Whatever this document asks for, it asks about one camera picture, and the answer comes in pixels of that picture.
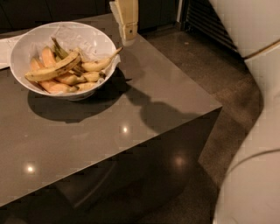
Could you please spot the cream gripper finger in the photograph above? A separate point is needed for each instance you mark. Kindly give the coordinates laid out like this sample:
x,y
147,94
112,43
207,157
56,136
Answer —
x,y
126,15

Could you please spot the long top banana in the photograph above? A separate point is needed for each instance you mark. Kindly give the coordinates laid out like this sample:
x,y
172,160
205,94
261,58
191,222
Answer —
x,y
61,67

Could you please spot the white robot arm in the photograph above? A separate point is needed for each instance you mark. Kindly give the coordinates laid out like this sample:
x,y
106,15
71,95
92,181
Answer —
x,y
250,192

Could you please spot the white bowl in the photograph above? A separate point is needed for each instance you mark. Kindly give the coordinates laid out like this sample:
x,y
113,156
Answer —
x,y
23,46

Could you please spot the right curved banana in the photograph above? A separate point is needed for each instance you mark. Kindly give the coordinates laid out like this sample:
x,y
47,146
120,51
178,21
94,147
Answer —
x,y
98,65

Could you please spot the small banana front right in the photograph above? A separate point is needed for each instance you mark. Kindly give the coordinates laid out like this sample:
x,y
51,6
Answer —
x,y
85,86

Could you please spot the middle banana under top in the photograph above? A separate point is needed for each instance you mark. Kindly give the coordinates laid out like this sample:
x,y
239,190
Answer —
x,y
70,79

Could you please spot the orange banana back left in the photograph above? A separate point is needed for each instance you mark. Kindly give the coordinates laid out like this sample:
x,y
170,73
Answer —
x,y
48,57

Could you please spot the orange banana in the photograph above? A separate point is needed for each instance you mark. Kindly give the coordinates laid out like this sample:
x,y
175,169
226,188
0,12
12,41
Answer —
x,y
51,86
48,57

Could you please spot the orange banana bottom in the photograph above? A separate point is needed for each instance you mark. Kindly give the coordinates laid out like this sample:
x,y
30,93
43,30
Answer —
x,y
51,86

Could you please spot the dark slatted cabinet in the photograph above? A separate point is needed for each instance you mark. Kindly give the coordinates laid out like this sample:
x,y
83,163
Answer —
x,y
200,15

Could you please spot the white paper on table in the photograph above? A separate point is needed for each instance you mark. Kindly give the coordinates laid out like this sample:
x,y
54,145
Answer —
x,y
6,46

